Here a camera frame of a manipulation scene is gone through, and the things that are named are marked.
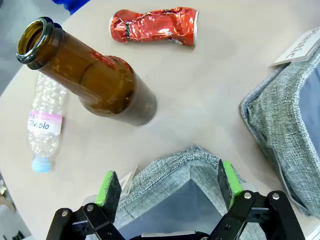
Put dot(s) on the grey fabric basket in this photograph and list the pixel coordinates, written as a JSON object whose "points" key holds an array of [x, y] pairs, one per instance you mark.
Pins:
{"points": [[275, 112], [170, 170]]}

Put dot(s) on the brown glass bottle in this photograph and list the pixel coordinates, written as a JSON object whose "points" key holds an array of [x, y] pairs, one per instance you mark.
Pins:
{"points": [[105, 87]]}

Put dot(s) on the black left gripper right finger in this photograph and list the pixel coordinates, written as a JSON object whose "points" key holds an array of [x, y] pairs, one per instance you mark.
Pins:
{"points": [[228, 185]]}

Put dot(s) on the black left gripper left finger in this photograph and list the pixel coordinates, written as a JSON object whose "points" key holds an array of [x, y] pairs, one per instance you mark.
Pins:
{"points": [[110, 195]]}

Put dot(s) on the blue cloth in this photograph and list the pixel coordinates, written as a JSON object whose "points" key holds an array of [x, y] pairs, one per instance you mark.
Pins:
{"points": [[72, 5]]}

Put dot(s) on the crushed clear plastic bottle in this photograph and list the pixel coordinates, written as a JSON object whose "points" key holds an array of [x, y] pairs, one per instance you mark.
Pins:
{"points": [[45, 125]]}

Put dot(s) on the white plastic label card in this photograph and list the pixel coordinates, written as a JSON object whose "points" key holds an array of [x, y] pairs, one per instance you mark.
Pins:
{"points": [[297, 47]]}

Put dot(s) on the crushed red can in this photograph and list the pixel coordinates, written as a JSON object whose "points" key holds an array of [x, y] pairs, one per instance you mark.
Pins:
{"points": [[155, 27]]}

